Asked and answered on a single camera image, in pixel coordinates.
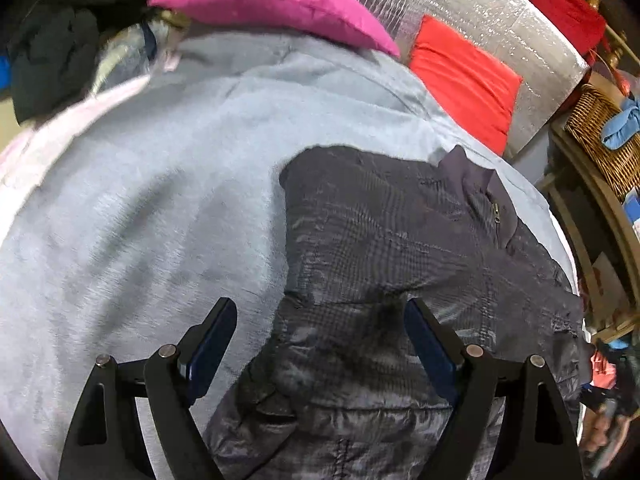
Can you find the pale pink sheet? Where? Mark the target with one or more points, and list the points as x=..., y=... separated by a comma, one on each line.
x=45, y=130

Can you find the grey fleece blanket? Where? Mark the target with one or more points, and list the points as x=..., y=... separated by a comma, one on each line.
x=150, y=200

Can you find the pink pillow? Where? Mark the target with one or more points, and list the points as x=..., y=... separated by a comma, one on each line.
x=270, y=5

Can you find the dark plaid puffer jacket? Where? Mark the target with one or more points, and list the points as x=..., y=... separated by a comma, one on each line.
x=390, y=280

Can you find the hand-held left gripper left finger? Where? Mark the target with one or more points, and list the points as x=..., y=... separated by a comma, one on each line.
x=212, y=340

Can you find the red pillow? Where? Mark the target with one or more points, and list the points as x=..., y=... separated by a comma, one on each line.
x=462, y=80

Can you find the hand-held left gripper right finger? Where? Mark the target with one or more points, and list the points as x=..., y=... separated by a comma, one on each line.
x=430, y=345

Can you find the wicker basket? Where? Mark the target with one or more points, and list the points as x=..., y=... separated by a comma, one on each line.
x=600, y=130

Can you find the dark cloth pile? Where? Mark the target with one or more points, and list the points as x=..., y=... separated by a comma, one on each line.
x=50, y=65

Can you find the blue cloth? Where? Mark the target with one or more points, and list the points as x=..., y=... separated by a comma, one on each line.
x=622, y=125

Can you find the wooden shelf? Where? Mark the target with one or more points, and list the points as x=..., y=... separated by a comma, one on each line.
x=590, y=240

